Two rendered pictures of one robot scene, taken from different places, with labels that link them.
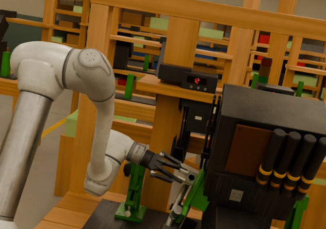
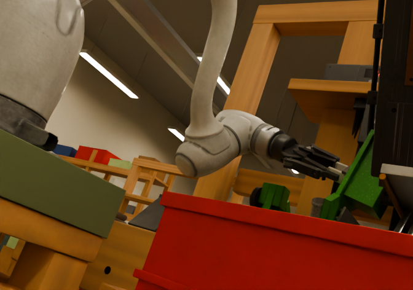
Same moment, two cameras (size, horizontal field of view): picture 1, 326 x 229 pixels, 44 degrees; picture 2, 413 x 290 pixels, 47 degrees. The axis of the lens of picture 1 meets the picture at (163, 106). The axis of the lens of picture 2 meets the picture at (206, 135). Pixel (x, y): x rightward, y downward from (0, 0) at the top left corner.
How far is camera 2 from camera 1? 1.20 m
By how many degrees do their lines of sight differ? 42
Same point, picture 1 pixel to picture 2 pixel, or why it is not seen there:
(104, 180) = (205, 139)
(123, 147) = (249, 121)
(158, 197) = not seen: hidden behind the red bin
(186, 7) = (371, 8)
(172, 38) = (350, 45)
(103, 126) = (216, 32)
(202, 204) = (369, 192)
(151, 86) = (310, 81)
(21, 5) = not seen: hidden behind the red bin
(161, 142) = (320, 185)
